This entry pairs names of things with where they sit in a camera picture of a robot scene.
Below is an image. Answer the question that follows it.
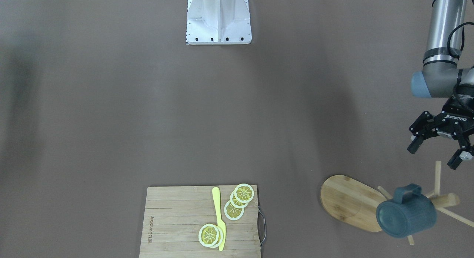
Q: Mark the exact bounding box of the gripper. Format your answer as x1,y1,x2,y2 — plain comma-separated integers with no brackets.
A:
407,95,474,170

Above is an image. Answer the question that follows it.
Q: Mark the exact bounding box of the blue mug yellow inside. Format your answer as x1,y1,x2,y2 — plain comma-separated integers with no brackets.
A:
375,183,437,238

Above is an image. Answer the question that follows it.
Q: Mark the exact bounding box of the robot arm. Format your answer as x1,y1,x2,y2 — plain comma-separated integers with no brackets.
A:
407,0,474,170

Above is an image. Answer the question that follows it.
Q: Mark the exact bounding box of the wooden cup rack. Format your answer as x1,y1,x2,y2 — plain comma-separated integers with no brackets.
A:
320,161,473,245

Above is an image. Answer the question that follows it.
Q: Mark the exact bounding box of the lemon slice far end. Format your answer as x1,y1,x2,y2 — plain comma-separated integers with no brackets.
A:
234,183,255,204

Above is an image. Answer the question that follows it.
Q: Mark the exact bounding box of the lemon slice middle stack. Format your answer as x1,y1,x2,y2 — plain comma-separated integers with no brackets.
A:
230,191,248,209

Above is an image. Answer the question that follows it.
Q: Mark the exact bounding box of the yellow plastic knife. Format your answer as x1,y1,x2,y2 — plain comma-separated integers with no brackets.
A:
212,186,227,251

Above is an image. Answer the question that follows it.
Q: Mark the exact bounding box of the lemon slice under pair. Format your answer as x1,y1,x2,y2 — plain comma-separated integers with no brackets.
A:
209,226,225,248

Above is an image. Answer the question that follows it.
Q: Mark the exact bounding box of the lemon slice top pair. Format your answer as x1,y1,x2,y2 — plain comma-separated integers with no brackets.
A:
198,223,218,248

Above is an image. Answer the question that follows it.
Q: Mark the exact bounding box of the bamboo cutting board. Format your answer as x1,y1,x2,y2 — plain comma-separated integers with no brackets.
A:
139,185,265,258

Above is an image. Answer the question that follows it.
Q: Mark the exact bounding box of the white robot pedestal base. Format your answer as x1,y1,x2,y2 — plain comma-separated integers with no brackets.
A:
185,0,252,45

